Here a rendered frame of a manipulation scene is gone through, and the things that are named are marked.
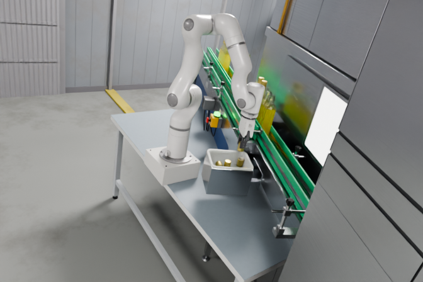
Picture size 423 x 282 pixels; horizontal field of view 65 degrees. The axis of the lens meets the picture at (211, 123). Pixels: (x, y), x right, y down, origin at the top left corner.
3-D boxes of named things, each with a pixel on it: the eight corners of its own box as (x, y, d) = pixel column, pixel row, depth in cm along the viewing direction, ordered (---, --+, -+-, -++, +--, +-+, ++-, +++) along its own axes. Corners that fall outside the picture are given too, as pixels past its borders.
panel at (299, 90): (352, 200, 133) (387, 124, 119) (345, 199, 133) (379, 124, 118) (276, 107, 212) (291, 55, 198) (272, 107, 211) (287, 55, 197)
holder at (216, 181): (256, 196, 176) (264, 172, 169) (206, 194, 169) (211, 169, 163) (248, 177, 190) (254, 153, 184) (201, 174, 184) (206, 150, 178)
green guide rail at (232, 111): (242, 138, 185) (246, 126, 182) (241, 138, 185) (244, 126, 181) (199, 53, 338) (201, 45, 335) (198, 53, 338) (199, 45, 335)
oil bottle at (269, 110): (267, 140, 191) (277, 106, 182) (258, 138, 189) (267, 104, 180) (264, 135, 196) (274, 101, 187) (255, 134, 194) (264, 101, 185)
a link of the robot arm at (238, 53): (230, 43, 146) (251, 109, 148) (248, 41, 158) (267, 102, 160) (214, 50, 152) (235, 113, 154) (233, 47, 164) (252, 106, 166)
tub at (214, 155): (250, 183, 171) (255, 169, 167) (208, 181, 165) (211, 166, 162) (242, 164, 186) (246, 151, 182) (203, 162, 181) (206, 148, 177)
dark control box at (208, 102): (213, 111, 246) (215, 101, 243) (203, 110, 244) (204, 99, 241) (211, 106, 253) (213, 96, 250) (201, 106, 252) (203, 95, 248)
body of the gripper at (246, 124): (259, 119, 159) (253, 139, 164) (253, 110, 168) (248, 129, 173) (245, 118, 158) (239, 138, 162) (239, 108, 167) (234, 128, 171)
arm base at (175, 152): (173, 167, 182) (177, 136, 175) (152, 152, 193) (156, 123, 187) (198, 158, 195) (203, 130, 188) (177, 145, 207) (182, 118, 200)
